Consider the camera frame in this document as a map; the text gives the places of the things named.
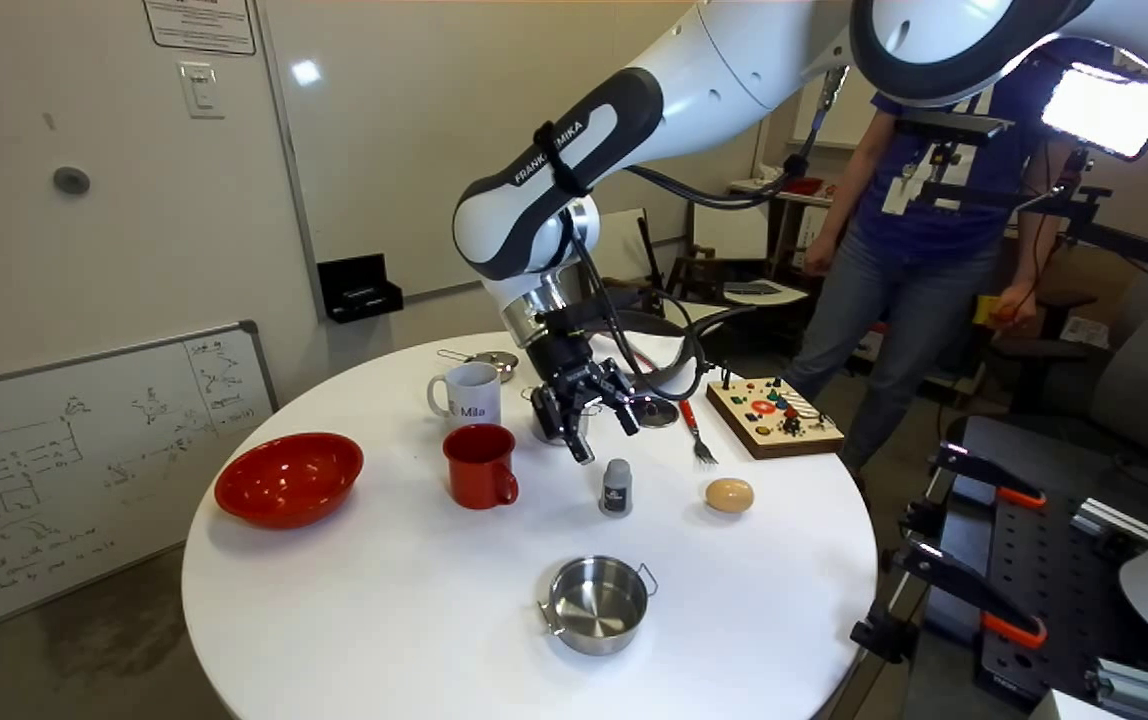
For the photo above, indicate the black frying pan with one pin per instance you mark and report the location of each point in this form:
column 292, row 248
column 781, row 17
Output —
column 692, row 333

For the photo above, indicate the brown egg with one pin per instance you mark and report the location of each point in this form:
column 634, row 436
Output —
column 731, row 495

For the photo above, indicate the lower orange handled clamp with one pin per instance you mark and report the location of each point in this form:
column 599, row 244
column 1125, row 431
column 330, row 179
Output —
column 890, row 628

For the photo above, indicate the small metal strainer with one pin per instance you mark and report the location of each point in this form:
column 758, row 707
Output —
column 497, row 362

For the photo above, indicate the white light switch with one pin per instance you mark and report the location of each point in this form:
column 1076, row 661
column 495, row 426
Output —
column 200, row 89

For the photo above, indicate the red handled fork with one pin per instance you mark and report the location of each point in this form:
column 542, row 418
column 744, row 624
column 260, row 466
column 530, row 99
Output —
column 692, row 431

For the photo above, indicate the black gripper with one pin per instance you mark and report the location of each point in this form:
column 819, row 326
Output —
column 569, row 380

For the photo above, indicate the wall paper notice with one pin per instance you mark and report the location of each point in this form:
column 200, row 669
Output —
column 200, row 24

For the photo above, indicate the upper orange handled clamp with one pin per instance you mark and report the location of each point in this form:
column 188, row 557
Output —
column 994, row 475

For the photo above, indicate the red bowl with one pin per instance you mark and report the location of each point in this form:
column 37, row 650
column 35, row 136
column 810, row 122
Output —
column 290, row 483

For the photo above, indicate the bright light panel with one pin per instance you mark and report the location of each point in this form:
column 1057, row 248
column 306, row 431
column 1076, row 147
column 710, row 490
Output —
column 1100, row 111

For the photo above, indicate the orange handled clamp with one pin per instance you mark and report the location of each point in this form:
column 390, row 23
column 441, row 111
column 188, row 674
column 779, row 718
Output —
column 994, row 475
column 890, row 628

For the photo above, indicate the wooden button board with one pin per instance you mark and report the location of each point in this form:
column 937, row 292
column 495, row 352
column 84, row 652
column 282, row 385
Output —
column 770, row 418

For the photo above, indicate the leaning whiteboard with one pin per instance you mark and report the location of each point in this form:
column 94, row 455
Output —
column 107, row 458

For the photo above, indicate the red enamel mug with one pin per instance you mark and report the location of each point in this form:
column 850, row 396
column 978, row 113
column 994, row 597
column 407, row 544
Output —
column 482, row 466

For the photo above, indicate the black wall tray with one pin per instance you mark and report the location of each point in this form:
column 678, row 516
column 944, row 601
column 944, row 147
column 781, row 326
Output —
column 357, row 290

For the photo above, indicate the person in blue shirt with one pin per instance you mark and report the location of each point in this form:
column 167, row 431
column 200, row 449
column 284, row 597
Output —
column 906, row 260

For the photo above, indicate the white cloth in pan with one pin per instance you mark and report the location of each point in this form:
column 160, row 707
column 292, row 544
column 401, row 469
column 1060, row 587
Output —
column 653, row 352

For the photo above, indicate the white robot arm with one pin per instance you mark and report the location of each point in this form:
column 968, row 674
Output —
column 713, row 75

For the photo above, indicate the near silver pot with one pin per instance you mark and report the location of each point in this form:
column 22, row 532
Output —
column 599, row 607

